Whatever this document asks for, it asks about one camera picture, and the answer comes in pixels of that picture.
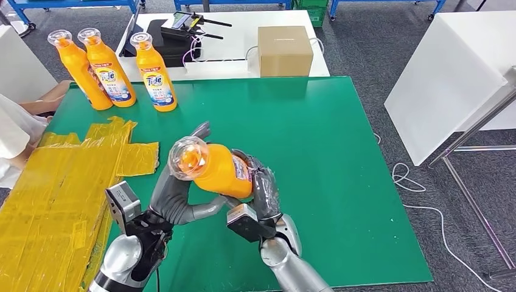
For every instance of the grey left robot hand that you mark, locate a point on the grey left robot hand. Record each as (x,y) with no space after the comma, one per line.
(171,201)

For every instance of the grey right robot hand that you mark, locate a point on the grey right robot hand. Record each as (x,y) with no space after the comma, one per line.
(266,193)

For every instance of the orange detergent bottle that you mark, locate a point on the orange detergent bottle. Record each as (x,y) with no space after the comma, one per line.
(155,80)
(78,68)
(109,74)
(221,169)

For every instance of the green table mat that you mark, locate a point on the green table mat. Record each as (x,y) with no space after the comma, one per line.
(302,133)

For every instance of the yellow taped cardboard sheet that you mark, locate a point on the yellow taped cardboard sheet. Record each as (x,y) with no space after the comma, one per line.
(48,201)

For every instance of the brown cardboard box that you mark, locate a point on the brown cardboard box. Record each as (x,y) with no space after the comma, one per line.
(285,51)

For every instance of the black carrying case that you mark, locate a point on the black carrying case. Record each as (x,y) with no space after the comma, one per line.
(179,52)

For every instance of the white table with devices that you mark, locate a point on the white table with devices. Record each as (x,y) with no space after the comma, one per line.
(242,36)

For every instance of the dark blue tablet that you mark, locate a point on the dark blue tablet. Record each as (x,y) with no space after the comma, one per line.
(128,47)

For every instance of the person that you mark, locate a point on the person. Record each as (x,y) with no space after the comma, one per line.
(16,129)

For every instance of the black remote controller with antennas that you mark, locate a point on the black remote controller with antennas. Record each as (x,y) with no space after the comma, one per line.
(179,22)

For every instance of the green plastic crate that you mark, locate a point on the green plastic crate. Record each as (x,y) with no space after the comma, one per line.
(313,14)

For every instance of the blue metal rack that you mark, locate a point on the blue metal rack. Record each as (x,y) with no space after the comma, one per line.
(383,2)
(242,3)
(72,4)

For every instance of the white cabinet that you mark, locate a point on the white cabinet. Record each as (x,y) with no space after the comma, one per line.
(20,60)

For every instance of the large white table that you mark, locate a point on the large white table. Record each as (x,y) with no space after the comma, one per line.
(443,80)

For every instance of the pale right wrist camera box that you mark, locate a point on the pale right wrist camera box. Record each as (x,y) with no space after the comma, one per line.
(246,221)

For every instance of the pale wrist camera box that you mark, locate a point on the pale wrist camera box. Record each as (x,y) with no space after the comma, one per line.
(125,203)
(246,221)

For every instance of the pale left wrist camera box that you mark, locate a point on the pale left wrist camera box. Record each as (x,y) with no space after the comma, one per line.
(125,203)

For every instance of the metal table frame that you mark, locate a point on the metal table frame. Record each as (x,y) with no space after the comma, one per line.
(475,129)

